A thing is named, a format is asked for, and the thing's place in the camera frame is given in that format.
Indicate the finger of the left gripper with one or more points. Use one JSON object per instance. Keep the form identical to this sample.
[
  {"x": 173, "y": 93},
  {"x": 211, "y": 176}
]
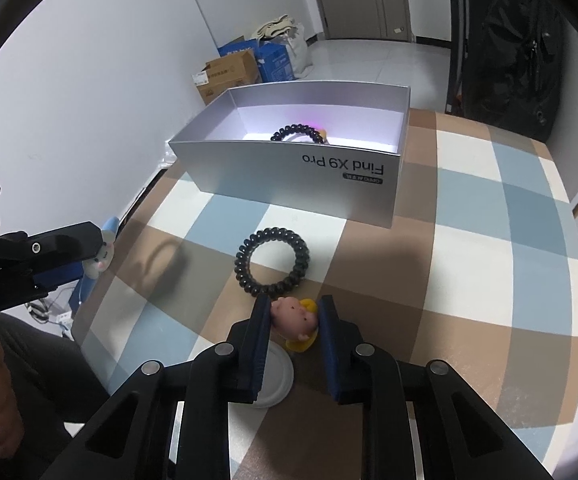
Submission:
[
  {"x": 79, "y": 242},
  {"x": 47, "y": 281}
]

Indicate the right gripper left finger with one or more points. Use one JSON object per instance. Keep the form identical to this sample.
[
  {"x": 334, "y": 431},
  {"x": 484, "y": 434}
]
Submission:
[{"x": 203, "y": 448}]

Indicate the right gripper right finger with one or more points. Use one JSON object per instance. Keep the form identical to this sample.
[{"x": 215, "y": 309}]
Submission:
[{"x": 360, "y": 373}]

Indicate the white round badge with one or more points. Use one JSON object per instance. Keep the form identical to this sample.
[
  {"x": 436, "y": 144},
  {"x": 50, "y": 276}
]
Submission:
[{"x": 274, "y": 374}]

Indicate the pink pig toy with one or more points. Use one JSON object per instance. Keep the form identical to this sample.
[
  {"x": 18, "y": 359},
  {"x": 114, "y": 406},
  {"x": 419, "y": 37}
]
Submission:
[{"x": 295, "y": 321}]

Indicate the checkered tablecloth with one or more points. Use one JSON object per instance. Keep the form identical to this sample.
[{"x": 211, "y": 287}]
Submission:
[{"x": 479, "y": 268}]

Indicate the brown cardboard box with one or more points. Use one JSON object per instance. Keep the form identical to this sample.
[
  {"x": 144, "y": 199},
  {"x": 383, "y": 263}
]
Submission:
[{"x": 235, "y": 69}]

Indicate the silver phone box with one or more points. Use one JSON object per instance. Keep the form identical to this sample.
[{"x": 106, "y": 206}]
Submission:
[{"x": 326, "y": 146}]

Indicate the blue cardboard box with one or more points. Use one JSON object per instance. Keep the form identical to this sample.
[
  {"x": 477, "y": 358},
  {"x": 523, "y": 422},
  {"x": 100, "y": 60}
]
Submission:
[{"x": 273, "y": 61}]

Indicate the beige cloth bag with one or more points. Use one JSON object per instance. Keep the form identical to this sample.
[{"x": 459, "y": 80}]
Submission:
[{"x": 290, "y": 34}]

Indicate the black backpack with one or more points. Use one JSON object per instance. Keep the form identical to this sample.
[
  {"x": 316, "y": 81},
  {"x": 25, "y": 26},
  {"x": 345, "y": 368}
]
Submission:
[{"x": 513, "y": 70}]

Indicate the black metal stand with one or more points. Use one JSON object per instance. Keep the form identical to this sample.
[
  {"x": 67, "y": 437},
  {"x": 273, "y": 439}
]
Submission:
[{"x": 459, "y": 14}]

